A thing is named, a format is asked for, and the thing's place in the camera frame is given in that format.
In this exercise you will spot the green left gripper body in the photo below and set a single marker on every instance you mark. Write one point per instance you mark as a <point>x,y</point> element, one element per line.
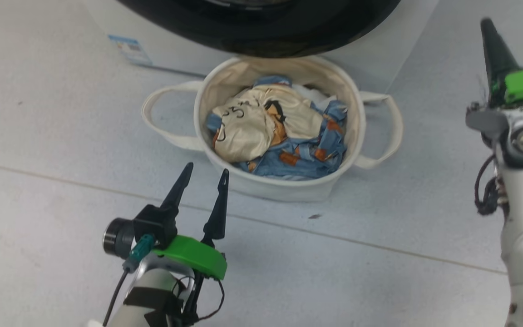
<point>193,254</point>

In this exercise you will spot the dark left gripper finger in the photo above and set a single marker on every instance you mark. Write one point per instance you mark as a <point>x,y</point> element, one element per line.
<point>177,190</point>
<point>218,213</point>

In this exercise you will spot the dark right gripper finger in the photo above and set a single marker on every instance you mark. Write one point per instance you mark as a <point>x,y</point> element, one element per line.
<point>495,54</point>

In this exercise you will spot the cream printed garment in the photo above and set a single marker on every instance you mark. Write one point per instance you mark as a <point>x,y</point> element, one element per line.
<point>248,131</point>

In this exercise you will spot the blue cartoon print garment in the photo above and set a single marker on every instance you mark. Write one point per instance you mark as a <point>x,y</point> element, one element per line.
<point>298,165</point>

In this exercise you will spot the black washer door glass bowl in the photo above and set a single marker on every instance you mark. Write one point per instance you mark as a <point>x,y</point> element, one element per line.
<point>261,32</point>

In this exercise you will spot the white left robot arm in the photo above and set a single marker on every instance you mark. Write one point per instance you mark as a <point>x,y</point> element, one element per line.
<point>130,318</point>

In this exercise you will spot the cream canvas laundry basket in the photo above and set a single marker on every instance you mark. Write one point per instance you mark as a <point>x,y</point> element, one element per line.
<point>288,188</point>

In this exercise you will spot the white front-load washing machine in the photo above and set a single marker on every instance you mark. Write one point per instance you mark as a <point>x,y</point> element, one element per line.
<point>175,50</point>

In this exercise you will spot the white cloth basket liner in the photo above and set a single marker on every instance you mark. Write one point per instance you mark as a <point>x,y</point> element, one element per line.
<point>318,94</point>

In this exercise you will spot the blue energy label sticker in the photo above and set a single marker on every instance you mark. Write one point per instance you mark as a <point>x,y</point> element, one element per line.
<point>130,49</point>

